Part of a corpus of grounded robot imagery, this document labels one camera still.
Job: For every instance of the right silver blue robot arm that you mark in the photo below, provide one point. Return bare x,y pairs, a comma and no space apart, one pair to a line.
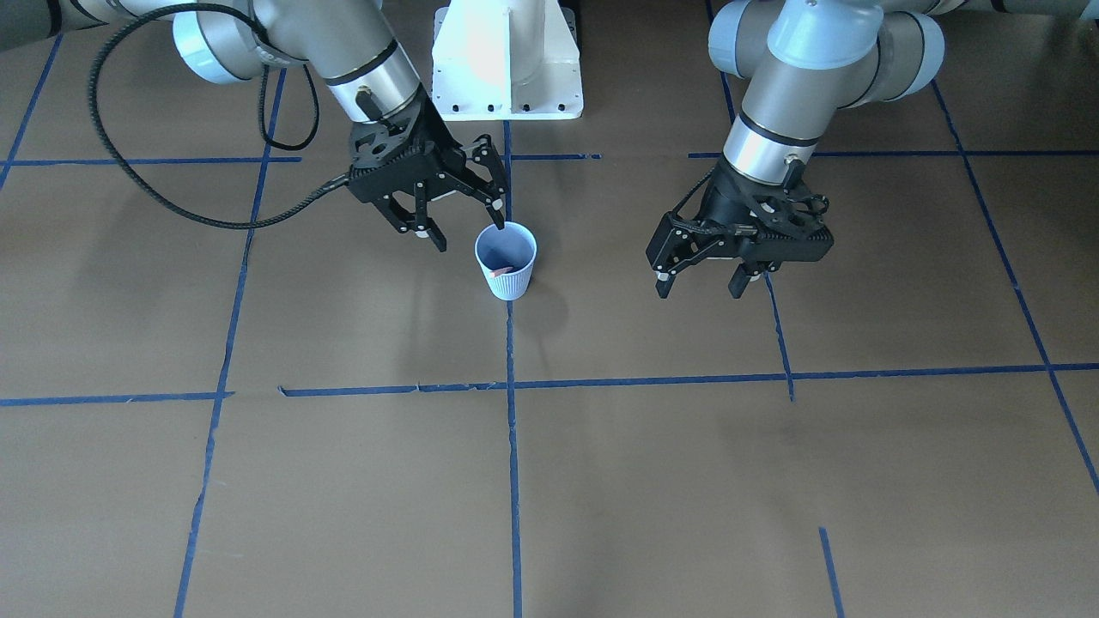
348,45

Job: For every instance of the blue ribbed plastic cup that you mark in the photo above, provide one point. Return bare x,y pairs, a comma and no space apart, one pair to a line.
515,246

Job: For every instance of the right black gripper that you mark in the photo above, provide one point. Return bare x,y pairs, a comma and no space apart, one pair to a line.
447,160

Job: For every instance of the white pedestal column with base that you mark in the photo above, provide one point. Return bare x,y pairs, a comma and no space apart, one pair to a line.
507,60

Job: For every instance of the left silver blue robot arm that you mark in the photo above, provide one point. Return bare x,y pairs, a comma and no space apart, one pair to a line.
803,61

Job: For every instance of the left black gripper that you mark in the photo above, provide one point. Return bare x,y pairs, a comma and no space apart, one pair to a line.
724,204

